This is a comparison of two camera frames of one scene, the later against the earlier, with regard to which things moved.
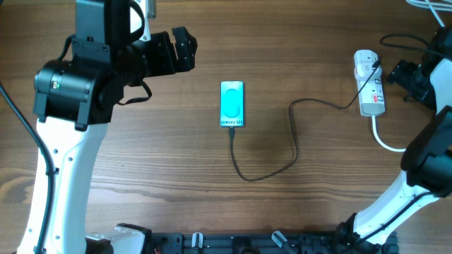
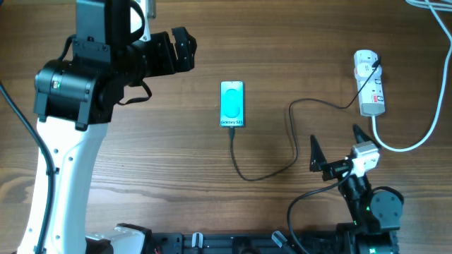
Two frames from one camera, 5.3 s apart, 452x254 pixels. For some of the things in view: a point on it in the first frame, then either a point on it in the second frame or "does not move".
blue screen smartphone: [232, 104] does not move
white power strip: [371, 90] does not move
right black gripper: [399, 76] -> [319, 162]
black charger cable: [284, 168] does not move
